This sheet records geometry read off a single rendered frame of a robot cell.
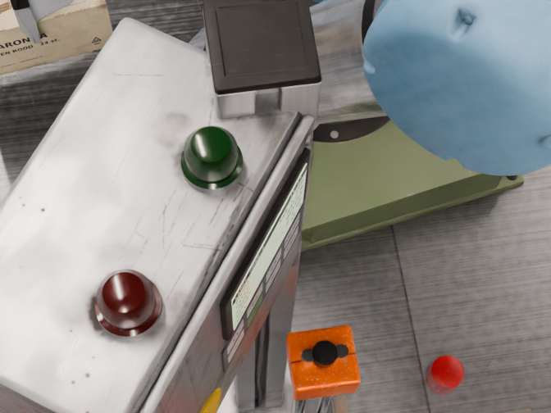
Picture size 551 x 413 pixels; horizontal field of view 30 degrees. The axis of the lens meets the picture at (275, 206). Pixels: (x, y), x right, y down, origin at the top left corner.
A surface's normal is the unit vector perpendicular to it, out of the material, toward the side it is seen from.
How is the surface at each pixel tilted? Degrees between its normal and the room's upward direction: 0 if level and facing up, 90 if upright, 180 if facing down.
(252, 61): 0
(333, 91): 89
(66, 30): 90
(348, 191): 4
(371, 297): 0
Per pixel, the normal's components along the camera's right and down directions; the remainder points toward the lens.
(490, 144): -0.59, 0.72
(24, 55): 0.31, 0.88
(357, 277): 0.02, -0.38
